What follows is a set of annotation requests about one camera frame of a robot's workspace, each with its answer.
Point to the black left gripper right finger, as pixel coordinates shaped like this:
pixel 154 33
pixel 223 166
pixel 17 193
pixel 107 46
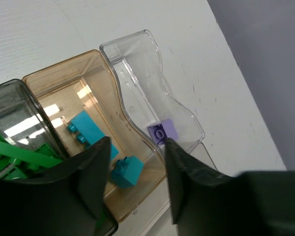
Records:
pixel 206 202

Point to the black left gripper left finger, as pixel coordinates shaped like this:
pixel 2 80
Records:
pixel 64 200

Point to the teal long lego brick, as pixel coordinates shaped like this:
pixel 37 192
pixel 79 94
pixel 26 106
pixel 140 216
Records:
pixel 86 131

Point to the green long lego brick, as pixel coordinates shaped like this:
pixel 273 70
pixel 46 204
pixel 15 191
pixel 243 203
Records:
pixel 29 156

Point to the purple lego cube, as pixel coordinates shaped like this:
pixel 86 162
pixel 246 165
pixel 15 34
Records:
pixel 162 130

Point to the green square lego brick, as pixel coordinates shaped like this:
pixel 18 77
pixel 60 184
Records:
pixel 11 169

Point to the small teal lego brick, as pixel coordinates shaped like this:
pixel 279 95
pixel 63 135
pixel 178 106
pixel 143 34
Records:
pixel 126 172

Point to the smoky grey plastic bin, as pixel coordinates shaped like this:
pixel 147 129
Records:
pixel 23 123

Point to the long grey drawer bin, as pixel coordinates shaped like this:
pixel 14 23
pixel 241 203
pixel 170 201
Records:
pixel 149 212

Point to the amber plastic bin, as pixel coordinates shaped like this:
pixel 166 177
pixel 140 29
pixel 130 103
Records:
pixel 86 83

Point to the clear plastic bin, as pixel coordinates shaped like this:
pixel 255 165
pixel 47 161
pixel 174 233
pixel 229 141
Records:
pixel 147 98

